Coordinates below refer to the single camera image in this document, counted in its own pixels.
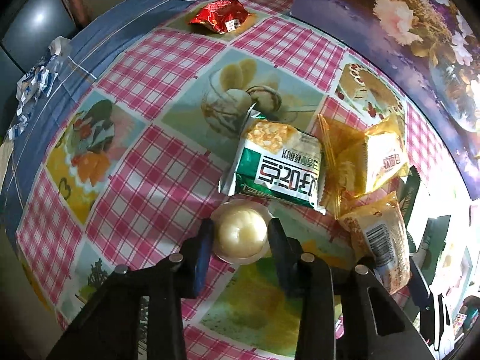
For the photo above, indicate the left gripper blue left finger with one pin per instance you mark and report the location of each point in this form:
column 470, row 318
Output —
column 202, row 250

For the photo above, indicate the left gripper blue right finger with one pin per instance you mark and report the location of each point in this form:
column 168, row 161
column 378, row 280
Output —
column 286, row 252

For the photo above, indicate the cream jelly cup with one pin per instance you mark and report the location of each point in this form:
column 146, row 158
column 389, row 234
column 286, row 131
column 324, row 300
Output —
column 241, row 231

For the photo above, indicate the orange barcode bread packet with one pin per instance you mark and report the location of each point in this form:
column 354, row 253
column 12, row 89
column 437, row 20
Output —
column 378, row 231

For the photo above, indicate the green white cracker packet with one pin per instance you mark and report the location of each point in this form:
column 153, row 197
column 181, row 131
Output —
column 279, row 161

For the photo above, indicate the yellow soft bread packet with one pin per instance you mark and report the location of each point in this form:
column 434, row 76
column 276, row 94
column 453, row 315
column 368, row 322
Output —
column 359, row 162

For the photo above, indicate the red foil candy packet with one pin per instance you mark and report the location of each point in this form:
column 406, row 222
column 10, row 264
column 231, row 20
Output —
column 221, row 16

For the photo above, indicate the white tray with green rim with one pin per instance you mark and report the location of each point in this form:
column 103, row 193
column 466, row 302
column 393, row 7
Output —
column 442, row 254

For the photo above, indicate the pink checkered tablecloth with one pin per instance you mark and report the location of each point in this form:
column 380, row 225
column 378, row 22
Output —
column 134, row 167

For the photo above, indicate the crumpled blue white wrapper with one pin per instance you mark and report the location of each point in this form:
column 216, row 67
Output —
column 38, row 82

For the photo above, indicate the floral painting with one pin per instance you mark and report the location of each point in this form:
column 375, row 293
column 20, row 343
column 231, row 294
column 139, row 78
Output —
column 428, row 49

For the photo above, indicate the dark television screen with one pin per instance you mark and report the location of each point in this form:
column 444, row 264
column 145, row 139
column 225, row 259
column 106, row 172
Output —
column 28, row 34

